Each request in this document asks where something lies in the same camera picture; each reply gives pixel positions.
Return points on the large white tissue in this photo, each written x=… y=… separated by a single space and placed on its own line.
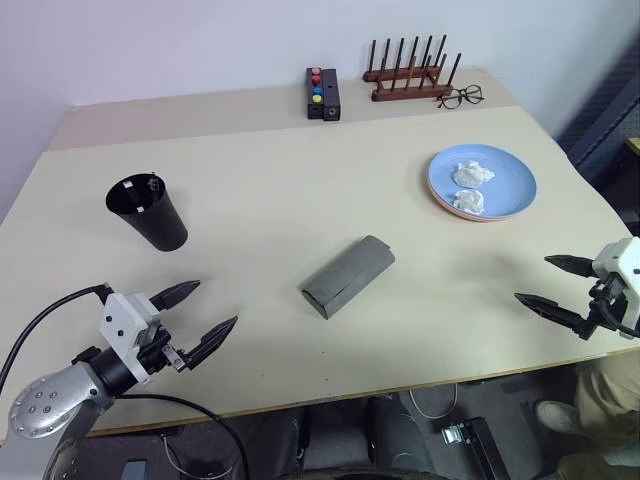
x=472 y=174

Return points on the black plastic cup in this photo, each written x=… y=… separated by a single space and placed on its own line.
x=160 y=230

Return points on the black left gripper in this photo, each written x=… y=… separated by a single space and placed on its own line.
x=157 y=352

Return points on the brown wooden peg rack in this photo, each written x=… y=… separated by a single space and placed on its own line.
x=410 y=94

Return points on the black box with socket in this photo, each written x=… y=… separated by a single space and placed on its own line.
x=331 y=90

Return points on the metal latch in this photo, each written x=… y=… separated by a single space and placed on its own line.
x=453 y=435

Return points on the white shoe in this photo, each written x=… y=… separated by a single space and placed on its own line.
x=556 y=417

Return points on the grey glasses case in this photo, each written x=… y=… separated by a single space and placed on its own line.
x=345 y=275

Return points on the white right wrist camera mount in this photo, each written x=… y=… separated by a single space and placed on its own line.
x=625 y=260

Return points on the beige trouser leg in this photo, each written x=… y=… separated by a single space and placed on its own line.
x=607 y=400

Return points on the small white tissue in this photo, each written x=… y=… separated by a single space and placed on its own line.
x=469 y=201

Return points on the blue plate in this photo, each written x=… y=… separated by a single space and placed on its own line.
x=515 y=185

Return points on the grey box on floor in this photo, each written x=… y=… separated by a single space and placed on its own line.
x=135 y=470

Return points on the brown-framed eyeglasses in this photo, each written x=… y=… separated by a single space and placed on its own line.
x=451 y=102

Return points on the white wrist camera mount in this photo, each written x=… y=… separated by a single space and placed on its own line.
x=625 y=260
x=120 y=325

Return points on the pink plate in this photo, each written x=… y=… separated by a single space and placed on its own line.
x=475 y=219

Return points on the black bar on floor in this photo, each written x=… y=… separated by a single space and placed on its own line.
x=487 y=445

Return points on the black button box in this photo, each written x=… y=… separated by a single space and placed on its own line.
x=312 y=110

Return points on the dark ribbed chair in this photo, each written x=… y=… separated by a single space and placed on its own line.
x=605 y=115

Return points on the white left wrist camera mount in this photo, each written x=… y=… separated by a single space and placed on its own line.
x=120 y=325

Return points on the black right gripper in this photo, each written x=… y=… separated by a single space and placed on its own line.
x=605 y=300

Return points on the black ballpoint pen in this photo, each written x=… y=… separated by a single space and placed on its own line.
x=155 y=187

